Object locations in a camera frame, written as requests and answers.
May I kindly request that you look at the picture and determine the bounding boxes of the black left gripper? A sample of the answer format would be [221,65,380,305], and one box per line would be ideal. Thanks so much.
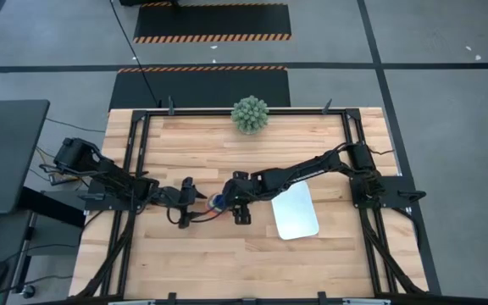
[157,176,208,230]

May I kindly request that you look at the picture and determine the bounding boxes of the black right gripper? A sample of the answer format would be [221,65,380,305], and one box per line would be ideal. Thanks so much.
[221,171,266,225]

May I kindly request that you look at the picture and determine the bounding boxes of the white plastic basket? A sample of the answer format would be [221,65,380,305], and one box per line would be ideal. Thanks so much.
[270,180,320,241]

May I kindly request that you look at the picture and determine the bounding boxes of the green plant in white pot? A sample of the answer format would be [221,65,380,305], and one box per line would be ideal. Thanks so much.
[230,95,270,136]

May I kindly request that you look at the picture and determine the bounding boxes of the black hazard-striped floor mat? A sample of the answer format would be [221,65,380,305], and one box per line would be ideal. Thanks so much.
[108,66,291,112]
[132,2,292,44]

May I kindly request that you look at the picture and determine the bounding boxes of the black power adapter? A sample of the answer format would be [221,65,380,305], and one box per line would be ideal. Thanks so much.
[48,172,79,186]

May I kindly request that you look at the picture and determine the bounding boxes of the black desk base beam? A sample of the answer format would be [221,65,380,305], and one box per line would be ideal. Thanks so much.
[17,186,87,229]

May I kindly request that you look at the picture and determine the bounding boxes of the dark grey side desk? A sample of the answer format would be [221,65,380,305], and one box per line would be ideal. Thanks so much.
[0,99,51,216]

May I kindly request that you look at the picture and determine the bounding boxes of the black aluminium table frame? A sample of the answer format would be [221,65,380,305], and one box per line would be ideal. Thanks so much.
[68,108,444,305]

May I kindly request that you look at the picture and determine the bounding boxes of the black floor cable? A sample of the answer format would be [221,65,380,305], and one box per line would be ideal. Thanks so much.
[108,0,163,108]

